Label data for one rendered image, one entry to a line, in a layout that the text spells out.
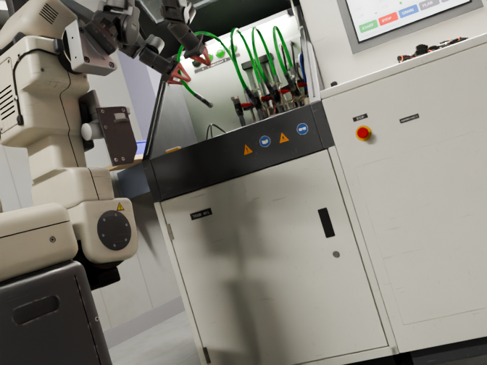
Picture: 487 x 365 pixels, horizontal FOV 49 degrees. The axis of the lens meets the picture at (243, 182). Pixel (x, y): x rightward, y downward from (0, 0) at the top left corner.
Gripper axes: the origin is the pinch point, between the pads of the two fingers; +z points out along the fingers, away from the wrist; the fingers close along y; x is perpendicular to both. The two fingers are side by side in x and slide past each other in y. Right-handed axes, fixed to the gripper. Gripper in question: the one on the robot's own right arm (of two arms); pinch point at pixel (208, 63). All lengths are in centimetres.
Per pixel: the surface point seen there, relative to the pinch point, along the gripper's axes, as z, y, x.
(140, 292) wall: 158, 18, 191
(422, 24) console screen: 34, 22, -67
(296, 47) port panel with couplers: 35, 43, -12
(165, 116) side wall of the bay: 15.3, 2.9, 35.4
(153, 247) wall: 156, 56, 189
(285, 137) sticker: 25.1, -23.8, -20.6
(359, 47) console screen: 30, 18, -45
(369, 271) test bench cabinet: 63, -57, -35
